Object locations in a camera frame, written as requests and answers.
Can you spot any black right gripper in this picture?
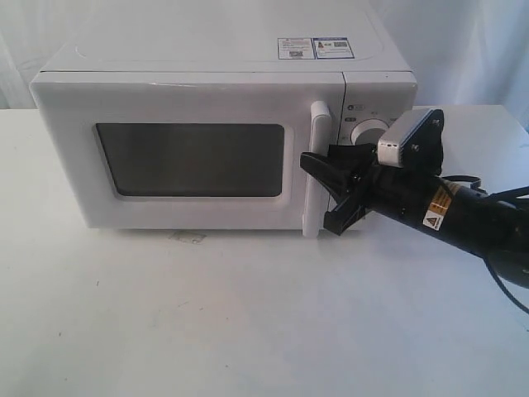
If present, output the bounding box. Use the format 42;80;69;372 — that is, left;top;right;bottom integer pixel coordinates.
300;144;445;236

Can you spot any white microwave oven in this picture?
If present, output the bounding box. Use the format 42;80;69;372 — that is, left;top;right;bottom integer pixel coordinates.
31;71;346;237

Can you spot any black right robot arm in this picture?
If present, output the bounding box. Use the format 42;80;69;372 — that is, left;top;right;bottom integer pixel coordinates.
300;144;528;288

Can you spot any white microwave oven body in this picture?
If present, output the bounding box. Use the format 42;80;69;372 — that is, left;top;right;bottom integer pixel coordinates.
32;1;417;154

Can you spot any upper white control knob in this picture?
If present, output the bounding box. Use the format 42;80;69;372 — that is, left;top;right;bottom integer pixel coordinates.
350;119;388;145

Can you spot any blue white warning sticker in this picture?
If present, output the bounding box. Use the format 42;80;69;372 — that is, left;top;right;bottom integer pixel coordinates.
277;37;355;60

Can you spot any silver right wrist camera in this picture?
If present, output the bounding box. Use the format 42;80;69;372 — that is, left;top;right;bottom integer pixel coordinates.
377;108;445;175

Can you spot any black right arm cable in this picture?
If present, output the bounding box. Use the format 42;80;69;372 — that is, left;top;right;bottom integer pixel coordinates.
441;175;529;311

